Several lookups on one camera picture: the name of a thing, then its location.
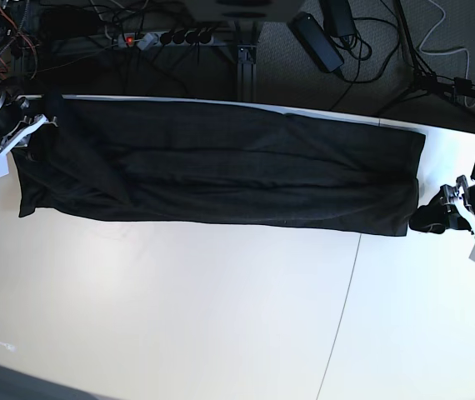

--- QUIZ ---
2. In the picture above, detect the grey power strip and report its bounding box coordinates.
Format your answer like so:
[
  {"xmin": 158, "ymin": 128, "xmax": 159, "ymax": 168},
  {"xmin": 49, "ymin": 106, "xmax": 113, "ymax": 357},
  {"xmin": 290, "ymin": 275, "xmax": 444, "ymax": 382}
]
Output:
[{"xmin": 113, "ymin": 28, "xmax": 220, "ymax": 51}]

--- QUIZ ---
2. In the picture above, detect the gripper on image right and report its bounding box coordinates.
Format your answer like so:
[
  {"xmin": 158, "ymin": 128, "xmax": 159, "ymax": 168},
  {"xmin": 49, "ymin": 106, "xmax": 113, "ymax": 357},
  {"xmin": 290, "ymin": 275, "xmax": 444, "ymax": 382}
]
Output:
[{"xmin": 432, "ymin": 175, "xmax": 475, "ymax": 238}]

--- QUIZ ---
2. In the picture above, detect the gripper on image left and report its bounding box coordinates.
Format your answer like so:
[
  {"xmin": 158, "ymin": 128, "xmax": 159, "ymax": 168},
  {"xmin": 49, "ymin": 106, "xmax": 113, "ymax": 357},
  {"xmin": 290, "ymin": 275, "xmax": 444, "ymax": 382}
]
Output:
[{"xmin": 0, "ymin": 91, "xmax": 58, "ymax": 157}]

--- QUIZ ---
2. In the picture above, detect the grey base plate top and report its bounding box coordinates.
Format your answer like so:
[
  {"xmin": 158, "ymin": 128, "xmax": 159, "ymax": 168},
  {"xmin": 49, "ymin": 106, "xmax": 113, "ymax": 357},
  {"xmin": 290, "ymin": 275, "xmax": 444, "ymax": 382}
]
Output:
[{"xmin": 183, "ymin": 0, "xmax": 303, "ymax": 22}]

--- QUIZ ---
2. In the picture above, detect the black T-shirt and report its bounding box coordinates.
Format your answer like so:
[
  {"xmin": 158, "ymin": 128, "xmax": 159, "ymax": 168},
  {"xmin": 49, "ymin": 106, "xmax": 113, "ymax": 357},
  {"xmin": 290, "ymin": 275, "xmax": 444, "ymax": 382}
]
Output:
[{"xmin": 12, "ymin": 93, "xmax": 425, "ymax": 237}]

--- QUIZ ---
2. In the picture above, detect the grey coiled cable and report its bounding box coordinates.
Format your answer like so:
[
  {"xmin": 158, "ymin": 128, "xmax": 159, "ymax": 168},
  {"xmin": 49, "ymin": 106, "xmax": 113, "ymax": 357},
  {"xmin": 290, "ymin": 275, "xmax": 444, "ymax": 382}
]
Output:
[{"xmin": 418, "ymin": 0, "xmax": 475, "ymax": 109}]

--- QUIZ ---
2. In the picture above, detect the black tripod stand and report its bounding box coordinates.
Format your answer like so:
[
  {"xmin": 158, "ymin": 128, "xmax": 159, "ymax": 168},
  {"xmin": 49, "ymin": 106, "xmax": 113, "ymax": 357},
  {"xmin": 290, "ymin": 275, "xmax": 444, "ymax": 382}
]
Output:
[{"xmin": 375, "ymin": 1, "xmax": 475, "ymax": 120}]

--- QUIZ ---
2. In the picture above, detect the aluminium frame post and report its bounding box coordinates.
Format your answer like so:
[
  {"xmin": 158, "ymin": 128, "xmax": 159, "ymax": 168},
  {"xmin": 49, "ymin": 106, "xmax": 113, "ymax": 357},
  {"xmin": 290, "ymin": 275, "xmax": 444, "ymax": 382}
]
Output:
[{"xmin": 235, "ymin": 20, "xmax": 260, "ymax": 101}]

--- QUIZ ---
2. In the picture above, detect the black power brick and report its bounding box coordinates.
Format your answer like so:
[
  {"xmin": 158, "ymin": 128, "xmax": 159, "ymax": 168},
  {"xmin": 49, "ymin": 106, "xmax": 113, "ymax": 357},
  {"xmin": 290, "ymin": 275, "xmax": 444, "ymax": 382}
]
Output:
[{"xmin": 288, "ymin": 12, "xmax": 344, "ymax": 73}]

